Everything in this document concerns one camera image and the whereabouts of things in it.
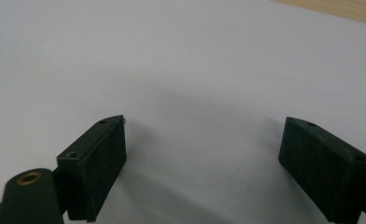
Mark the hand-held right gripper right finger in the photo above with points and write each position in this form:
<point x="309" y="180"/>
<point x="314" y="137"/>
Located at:
<point x="321" y="168"/>

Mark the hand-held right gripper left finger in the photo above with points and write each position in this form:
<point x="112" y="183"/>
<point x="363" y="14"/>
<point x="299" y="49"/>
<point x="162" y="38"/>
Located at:
<point x="100" y="161"/>

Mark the wooden table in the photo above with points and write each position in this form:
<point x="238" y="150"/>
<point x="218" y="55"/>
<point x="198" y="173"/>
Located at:
<point x="358" y="9"/>

